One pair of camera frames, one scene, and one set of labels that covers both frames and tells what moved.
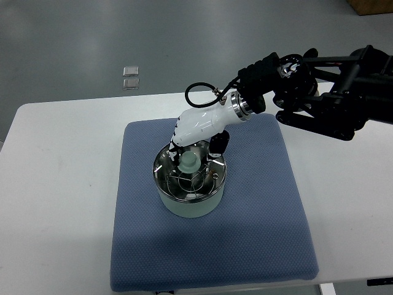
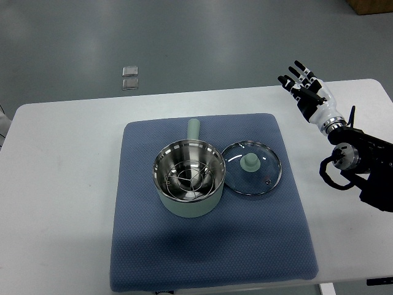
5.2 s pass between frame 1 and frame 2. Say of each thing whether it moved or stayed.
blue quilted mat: stayed
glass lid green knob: moved
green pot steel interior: stayed
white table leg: stayed
